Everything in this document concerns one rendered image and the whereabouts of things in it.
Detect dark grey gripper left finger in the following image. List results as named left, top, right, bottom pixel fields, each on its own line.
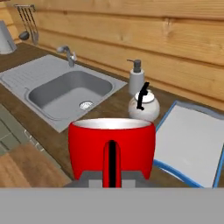
left=64, top=171, right=103, bottom=189

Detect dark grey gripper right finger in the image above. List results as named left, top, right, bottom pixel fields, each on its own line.
left=120, top=171, right=156, bottom=189

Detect red mug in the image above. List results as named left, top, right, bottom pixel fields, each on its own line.
left=67, top=117, right=157, bottom=189

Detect white tray with blue rim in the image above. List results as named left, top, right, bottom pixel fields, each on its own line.
left=152, top=100, right=224, bottom=189

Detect grey base cupboard fronts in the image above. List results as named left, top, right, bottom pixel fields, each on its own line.
left=0, top=102, right=74, bottom=180

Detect grey steel sink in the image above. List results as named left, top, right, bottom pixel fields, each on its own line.
left=0, top=53, right=129, bottom=134

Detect grey soap dispenser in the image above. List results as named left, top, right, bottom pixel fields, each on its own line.
left=126, top=59, right=146, bottom=97

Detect grey sink tap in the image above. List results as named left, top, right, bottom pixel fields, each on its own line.
left=55, top=45, right=78, bottom=68

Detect grey hanging spatula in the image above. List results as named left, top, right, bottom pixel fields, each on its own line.
left=25, top=7, right=40, bottom=46

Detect grey hanging ladle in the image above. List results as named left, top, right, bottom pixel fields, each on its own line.
left=17, top=6, right=31, bottom=41

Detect grey cupboard handle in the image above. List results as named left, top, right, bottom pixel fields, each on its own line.
left=24, top=129, right=46, bottom=152

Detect white kettle with black handle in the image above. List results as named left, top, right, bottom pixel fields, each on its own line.
left=128, top=81, right=161, bottom=123

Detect grey utensil rail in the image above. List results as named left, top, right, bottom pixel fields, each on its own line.
left=13, top=3, right=37, bottom=13

